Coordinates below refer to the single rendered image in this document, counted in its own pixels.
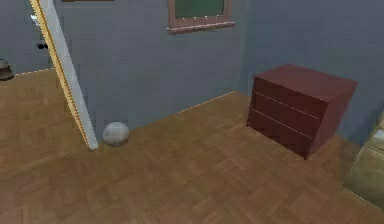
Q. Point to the grey white ball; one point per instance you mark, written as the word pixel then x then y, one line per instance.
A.
pixel 116 133

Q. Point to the pink framed window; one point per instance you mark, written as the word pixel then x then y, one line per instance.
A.
pixel 199 13

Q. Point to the dark red chest of drawers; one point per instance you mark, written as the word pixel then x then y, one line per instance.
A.
pixel 300 106

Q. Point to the white room door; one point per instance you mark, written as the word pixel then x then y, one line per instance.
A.
pixel 71 90

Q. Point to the beige bed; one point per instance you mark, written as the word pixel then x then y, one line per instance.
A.
pixel 368 166

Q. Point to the dark round object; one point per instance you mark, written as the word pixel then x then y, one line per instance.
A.
pixel 4 70

